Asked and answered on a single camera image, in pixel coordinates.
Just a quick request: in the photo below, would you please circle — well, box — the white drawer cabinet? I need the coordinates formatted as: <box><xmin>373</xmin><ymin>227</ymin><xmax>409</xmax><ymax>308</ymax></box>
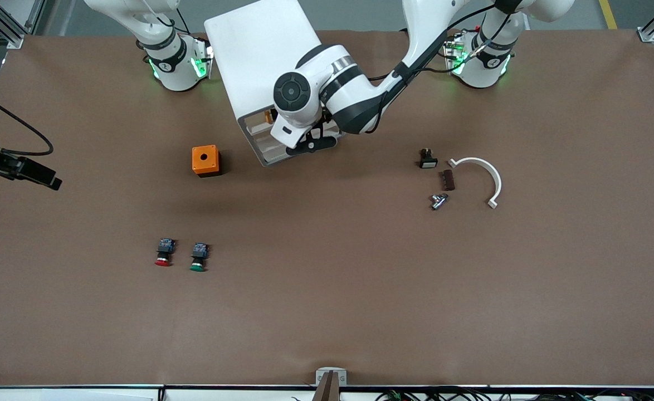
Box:
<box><xmin>204</xmin><ymin>0</ymin><xmax>346</xmax><ymax>168</ymax></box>

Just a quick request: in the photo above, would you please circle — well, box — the red push button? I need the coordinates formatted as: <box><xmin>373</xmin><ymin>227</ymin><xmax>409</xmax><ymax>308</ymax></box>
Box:
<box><xmin>154</xmin><ymin>238</ymin><xmax>175</xmax><ymax>267</ymax></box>

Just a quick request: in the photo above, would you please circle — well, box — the green push button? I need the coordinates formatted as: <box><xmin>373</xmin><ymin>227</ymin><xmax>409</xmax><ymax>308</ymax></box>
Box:
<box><xmin>189</xmin><ymin>242</ymin><xmax>211</xmax><ymax>273</ymax></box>

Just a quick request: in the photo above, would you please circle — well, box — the orange box with hole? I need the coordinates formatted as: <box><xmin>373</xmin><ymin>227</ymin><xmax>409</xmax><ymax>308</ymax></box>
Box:
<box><xmin>192</xmin><ymin>145</ymin><xmax>222</xmax><ymax>178</ymax></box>

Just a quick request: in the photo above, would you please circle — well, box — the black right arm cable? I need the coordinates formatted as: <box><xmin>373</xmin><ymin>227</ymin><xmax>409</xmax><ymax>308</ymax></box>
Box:
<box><xmin>0</xmin><ymin>84</ymin><xmax>55</xmax><ymax>158</ymax></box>

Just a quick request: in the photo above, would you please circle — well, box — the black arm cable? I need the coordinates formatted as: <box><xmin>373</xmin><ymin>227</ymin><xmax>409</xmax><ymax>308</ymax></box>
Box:
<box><xmin>0</xmin><ymin>84</ymin><xmax>55</xmax><ymax>158</ymax></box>
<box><xmin>367</xmin><ymin>0</ymin><xmax>523</xmax><ymax>120</ymax></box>

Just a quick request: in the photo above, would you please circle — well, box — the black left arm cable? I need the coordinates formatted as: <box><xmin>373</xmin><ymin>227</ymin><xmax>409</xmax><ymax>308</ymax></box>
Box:
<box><xmin>367</xmin><ymin>0</ymin><xmax>523</xmax><ymax>120</ymax></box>

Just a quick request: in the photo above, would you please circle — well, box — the white curved plastic bracket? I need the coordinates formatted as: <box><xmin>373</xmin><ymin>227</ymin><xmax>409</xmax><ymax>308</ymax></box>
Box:
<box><xmin>447</xmin><ymin>157</ymin><xmax>503</xmax><ymax>210</ymax></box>

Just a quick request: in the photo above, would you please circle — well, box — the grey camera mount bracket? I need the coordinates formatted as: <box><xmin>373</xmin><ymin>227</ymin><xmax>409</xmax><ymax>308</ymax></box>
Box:
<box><xmin>313</xmin><ymin>366</ymin><xmax>348</xmax><ymax>401</ymax></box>

